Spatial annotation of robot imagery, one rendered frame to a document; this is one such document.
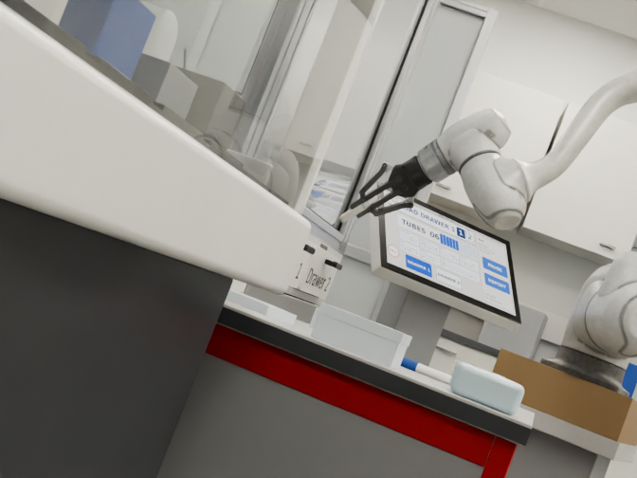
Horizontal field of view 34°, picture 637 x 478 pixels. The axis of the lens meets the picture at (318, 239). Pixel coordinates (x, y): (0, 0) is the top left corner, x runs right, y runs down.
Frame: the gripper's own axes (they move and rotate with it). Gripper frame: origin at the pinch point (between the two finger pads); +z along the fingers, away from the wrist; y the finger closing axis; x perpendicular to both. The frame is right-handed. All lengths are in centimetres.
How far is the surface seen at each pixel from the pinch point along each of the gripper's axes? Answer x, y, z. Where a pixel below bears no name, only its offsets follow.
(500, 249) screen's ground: -74, -45, -11
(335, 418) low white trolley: 109, -7, -12
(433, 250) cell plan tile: -51, -29, 1
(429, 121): -145, -7, -3
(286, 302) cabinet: 19.0, -7.0, 19.6
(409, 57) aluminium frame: -35.3, 21.9, -25.8
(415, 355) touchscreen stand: -46, -52, 21
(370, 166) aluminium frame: -23.8, 4.5, -3.7
